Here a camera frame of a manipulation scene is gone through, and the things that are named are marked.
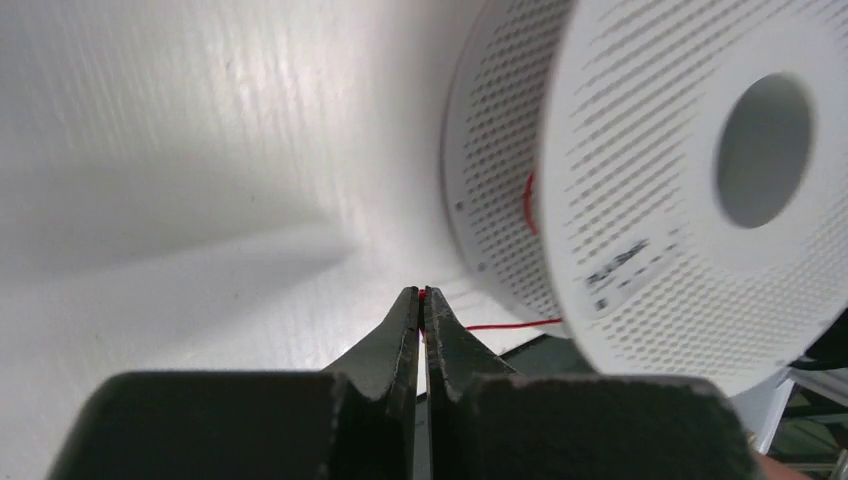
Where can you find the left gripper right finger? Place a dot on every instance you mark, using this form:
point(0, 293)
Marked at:
point(440, 328)

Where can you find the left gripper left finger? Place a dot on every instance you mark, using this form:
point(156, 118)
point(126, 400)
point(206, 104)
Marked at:
point(382, 367)

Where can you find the white translucent cable spool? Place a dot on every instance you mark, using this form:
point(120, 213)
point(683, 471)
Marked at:
point(665, 182)

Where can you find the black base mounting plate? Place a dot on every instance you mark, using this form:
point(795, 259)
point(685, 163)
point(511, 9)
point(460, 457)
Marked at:
point(544, 355)

